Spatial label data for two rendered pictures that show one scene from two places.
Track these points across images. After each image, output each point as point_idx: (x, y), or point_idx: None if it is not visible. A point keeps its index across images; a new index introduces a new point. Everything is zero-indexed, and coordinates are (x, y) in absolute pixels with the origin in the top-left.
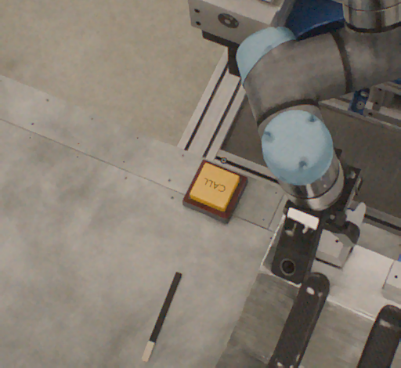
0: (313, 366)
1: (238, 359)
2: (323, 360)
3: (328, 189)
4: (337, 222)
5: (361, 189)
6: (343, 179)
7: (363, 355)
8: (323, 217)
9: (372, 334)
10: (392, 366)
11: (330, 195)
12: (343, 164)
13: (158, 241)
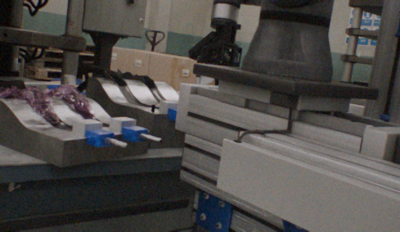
0: (158, 104)
1: (177, 101)
2: (158, 105)
3: (213, 2)
4: (205, 46)
5: (218, 60)
6: (217, 15)
7: (151, 106)
8: (208, 36)
9: (157, 107)
10: (140, 106)
11: (212, 10)
12: (227, 33)
13: None
